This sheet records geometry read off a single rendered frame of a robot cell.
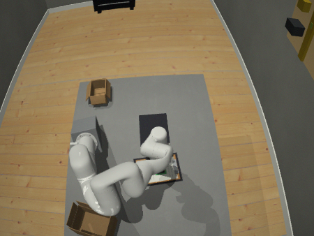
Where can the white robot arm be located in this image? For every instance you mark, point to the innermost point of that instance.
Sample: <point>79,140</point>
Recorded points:
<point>128,173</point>

